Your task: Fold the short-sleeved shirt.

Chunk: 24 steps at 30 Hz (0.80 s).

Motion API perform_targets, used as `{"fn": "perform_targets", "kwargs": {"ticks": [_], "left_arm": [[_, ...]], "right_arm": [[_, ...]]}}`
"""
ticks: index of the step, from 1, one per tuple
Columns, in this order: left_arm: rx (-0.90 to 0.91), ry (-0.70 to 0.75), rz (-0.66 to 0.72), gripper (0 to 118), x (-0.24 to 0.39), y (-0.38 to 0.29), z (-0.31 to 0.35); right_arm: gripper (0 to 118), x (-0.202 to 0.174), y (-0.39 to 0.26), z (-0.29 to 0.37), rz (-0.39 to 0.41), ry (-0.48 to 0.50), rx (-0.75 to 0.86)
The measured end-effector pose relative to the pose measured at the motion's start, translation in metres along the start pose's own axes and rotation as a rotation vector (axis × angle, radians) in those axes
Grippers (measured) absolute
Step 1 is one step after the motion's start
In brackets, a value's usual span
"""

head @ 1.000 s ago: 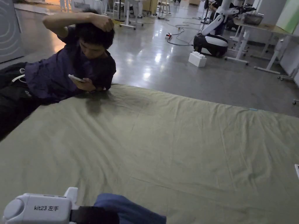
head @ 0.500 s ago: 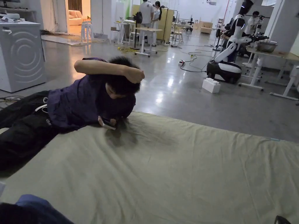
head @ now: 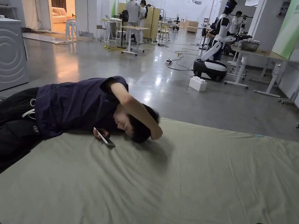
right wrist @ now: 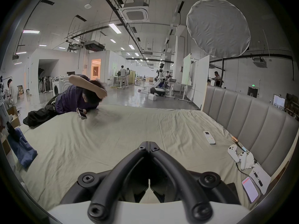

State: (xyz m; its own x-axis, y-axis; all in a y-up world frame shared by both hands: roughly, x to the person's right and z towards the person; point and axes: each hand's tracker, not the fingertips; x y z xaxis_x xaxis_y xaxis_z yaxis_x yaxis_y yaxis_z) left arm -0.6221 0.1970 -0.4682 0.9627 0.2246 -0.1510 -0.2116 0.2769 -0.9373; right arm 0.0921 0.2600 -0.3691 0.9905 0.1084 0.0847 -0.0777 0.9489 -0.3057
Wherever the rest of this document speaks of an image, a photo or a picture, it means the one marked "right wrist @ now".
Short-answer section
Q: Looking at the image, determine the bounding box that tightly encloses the round white light diffuser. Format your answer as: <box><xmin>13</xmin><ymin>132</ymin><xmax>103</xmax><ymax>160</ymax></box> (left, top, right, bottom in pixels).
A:
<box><xmin>186</xmin><ymin>0</ymin><xmax>251</xmax><ymax>58</ymax></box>

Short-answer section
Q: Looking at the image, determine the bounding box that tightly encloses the dark blue garment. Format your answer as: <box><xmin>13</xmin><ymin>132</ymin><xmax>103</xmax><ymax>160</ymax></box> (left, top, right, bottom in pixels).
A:
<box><xmin>7</xmin><ymin>127</ymin><xmax>38</xmax><ymax>168</ymax></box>

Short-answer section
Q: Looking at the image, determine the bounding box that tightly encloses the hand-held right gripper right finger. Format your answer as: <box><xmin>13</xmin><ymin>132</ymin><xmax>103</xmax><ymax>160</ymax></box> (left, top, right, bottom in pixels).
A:
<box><xmin>150</xmin><ymin>141</ymin><xmax>241</xmax><ymax>222</ymax></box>

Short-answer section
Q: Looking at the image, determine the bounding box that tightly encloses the white washing machine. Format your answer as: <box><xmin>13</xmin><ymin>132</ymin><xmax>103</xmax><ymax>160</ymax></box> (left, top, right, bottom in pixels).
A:
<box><xmin>52</xmin><ymin>76</ymin><xmax>73</xmax><ymax>95</ymax></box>

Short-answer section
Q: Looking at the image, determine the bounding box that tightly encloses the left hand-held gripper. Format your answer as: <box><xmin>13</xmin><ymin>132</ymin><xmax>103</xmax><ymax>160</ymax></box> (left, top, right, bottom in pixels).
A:
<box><xmin>0</xmin><ymin>102</ymin><xmax>19</xmax><ymax>140</ymax></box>

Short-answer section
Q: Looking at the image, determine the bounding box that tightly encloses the row of standing fans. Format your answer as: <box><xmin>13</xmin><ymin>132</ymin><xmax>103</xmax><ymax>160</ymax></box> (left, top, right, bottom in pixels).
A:
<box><xmin>38</xmin><ymin>76</ymin><xmax>53</xmax><ymax>93</ymax></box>

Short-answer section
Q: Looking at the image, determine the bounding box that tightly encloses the grey padded headboard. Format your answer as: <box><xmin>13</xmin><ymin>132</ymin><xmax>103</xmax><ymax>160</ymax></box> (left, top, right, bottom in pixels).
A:
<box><xmin>202</xmin><ymin>85</ymin><xmax>299</xmax><ymax>179</ymax></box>

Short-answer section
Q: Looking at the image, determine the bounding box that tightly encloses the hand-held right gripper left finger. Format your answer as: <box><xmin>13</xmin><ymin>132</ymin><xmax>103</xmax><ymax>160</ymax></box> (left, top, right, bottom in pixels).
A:
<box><xmin>60</xmin><ymin>141</ymin><xmax>150</xmax><ymax>222</ymax></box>

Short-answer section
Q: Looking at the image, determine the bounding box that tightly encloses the white remote control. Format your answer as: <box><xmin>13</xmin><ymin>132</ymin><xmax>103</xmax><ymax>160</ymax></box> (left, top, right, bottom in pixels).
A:
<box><xmin>203</xmin><ymin>131</ymin><xmax>216</xmax><ymax>145</ymax></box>

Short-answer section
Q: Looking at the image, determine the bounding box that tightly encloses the black pen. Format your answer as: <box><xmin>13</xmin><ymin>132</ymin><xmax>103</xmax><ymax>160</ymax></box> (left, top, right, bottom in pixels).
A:
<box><xmin>253</xmin><ymin>171</ymin><xmax>263</xmax><ymax>187</ymax></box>

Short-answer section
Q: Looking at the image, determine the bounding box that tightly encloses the white paper sheet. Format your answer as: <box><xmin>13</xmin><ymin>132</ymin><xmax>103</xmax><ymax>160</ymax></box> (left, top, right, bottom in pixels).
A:
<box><xmin>249</xmin><ymin>163</ymin><xmax>272</xmax><ymax>195</ymax></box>

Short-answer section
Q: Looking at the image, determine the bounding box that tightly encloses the group of people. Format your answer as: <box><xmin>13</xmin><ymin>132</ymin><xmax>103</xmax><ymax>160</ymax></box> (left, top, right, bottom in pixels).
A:
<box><xmin>117</xmin><ymin>65</ymin><xmax>130</xmax><ymax>86</ymax></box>

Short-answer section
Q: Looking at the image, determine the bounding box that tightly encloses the cardboard carton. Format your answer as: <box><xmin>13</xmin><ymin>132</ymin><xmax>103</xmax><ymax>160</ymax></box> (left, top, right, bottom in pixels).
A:
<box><xmin>7</xmin><ymin>106</ymin><xmax>21</xmax><ymax>128</ymax></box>

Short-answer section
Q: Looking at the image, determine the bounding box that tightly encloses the white robot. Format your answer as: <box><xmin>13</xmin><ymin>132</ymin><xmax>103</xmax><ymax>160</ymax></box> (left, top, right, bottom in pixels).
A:
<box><xmin>150</xmin><ymin>63</ymin><xmax>167</xmax><ymax>96</ymax></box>

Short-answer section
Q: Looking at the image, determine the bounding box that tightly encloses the phone with pink screen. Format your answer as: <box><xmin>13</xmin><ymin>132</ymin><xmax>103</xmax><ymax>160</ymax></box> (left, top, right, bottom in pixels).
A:
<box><xmin>242</xmin><ymin>176</ymin><xmax>260</xmax><ymax>204</ymax></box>

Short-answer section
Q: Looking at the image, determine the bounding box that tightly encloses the white desk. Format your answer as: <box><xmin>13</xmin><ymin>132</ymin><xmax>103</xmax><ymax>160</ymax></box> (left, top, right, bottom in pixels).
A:
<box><xmin>165</xmin><ymin>78</ymin><xmax>195</xmax><ymax>103</ymax></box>

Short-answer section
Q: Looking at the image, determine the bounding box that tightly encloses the white hand controller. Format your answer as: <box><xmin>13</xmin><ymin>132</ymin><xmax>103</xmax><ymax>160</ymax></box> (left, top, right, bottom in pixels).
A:
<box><xmin>238</xmin><ymin>152</ymin><xmax>248</xmax><ymax>170</ymax></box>
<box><xmin>228</xmin><ymin>144</ymin><xmax>240</xmax><ymax>163</ymax></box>

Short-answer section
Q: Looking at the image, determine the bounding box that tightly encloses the copper coloured pen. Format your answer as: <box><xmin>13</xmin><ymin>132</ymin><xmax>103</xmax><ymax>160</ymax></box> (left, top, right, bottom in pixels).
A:
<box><xmin>231</xmin><ymin>135</ymin><xmax>248</xmax><ymax>152</ymax></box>

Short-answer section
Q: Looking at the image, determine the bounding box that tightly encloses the bed with beige sheet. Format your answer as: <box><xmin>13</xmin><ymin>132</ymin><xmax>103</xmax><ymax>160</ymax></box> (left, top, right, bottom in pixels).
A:
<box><xmin>14</xmin><ymin>104</ymin><xmax>274</xmax><ymax>212</ymax></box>

